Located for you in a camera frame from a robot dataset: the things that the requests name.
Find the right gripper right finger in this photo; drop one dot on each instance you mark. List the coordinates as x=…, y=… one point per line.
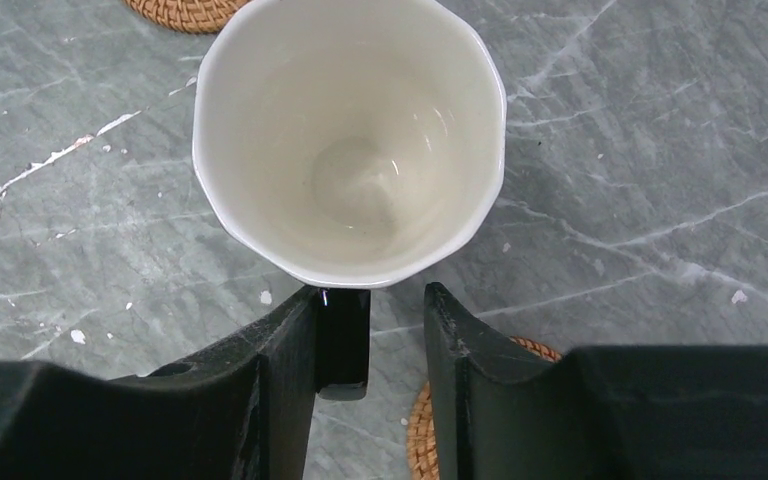
x=600, y=412

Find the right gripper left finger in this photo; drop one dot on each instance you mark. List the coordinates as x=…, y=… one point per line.
x=240, y=408

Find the woven coaster light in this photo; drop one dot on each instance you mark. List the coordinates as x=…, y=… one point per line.
x=421, y=447

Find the black mug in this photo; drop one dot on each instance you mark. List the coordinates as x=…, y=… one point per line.
x=352, y=144

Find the woven coaster tan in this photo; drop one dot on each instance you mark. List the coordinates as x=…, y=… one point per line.
x=187, y=16

